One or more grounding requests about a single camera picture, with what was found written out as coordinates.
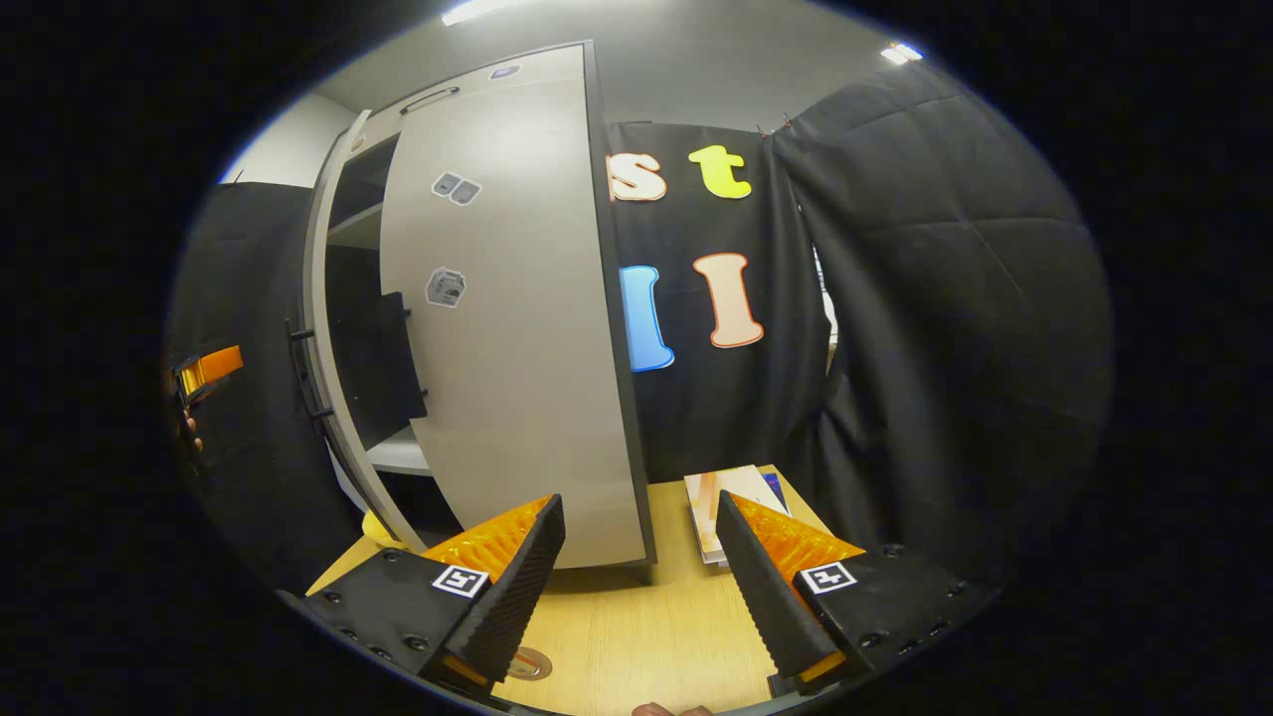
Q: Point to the grey cabinet shelf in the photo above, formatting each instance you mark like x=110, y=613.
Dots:
x=358, y=227

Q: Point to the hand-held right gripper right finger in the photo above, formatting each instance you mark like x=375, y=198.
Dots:
x=766, y=597

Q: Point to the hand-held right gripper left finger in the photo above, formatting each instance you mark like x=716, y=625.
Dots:
x=517, y=597

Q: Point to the grey cabinet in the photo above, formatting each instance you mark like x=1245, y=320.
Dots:
x=348, y=298

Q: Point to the stack of booklets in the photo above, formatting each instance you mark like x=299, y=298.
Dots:
x=711, y=507

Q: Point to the yellow object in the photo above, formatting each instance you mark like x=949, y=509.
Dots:
x=376, y=529

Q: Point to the grey cabinet drawer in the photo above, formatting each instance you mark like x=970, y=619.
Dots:
x=537, y=80

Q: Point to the brown round coaster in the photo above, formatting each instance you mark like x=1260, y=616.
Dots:
x=547, y=664

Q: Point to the long ceiling light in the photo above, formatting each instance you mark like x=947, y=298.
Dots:
x=482, y=10

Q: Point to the small ceiling light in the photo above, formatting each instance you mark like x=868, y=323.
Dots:
x=901, y=52

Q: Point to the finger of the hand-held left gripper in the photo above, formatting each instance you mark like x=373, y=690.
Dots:
x=214, y=366

